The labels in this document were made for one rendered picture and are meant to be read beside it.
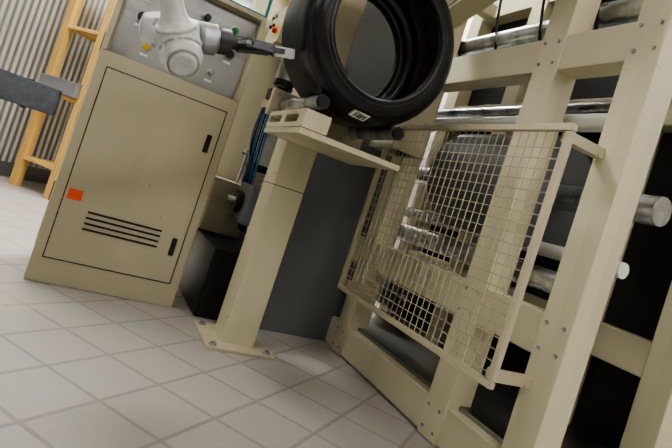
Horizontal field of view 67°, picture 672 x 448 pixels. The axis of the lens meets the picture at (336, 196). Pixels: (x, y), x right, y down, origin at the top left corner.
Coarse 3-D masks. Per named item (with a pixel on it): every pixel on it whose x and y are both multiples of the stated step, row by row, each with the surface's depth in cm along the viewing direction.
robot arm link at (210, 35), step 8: (200, 24) 142; (208, 24) 144; (216, 24) 146; (200, 32) 141; (208, 32) 142; (216, 32) 143; (208, 40) 143; (216, 40) 144; (208, 48) 144; (216, 48) 145
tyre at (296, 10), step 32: (320, 0) 149; (384, 0) 185; (416, 0) 180; (288, 32) 161; (320, 32) 149; (416, 32) 189; (448, 32) 167; (288, 64) 166; (320, 64) 151; (416, 64) 191; (448, 64) 169; (352, 96) 156; (384, 96) 190; (416, 96) 165
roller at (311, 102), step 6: (312, 96) 157; (318, 96) 152; (324, 96) 152; (282, 102) 181; (288, 102) 175; (294, 102) 169; (300, 102) 164; (306, 102) 159; (312, 102) 155; (318, 102) 152; (324, 102) 153; (282, 108) 181; (288, 108) 176; (294, 108) 171; (300, 108) 166; (312, 108) 158; (318, 108) 154; (324, 108) 153
